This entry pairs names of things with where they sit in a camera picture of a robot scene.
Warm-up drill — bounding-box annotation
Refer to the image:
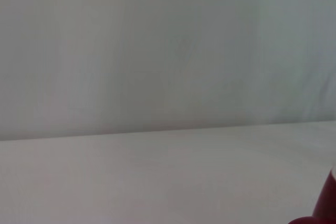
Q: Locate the red ceramic mug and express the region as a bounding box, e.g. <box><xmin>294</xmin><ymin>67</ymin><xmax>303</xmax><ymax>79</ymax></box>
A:
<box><xmin>288</xmin><ymin>167</ymin><xmax>336</xmax><ymax>224</ymax></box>

